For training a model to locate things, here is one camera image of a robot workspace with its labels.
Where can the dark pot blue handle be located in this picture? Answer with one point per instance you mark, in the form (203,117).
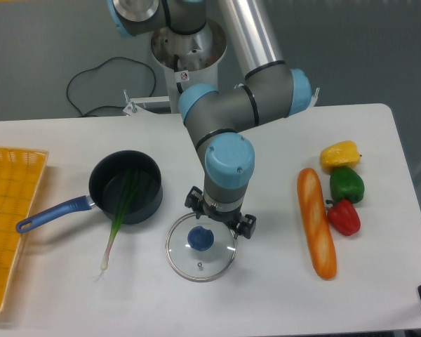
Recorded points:
(103,189)

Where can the yellow woven basket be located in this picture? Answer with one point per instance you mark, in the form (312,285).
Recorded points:
(20,174)

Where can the red bell pepper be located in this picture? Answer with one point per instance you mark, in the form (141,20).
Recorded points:
(343,217)

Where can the yellow bell pepper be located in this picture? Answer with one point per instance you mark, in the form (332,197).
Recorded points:
(344,153)

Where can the green bell pepper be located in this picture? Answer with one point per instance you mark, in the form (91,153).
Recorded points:
(346,183)

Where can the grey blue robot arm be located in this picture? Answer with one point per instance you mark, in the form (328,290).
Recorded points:
(222,80)

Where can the orange baguette bread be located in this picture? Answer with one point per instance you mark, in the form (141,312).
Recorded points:
(315,223)

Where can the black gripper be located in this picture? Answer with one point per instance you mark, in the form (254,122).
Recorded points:
(241,225)

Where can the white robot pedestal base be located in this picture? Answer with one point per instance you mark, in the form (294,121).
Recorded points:
(193,59)

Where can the glass pot lid blue knob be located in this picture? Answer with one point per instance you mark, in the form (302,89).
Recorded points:
(200,249)

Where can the green spring onion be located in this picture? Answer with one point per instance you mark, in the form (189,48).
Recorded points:
(128,191)

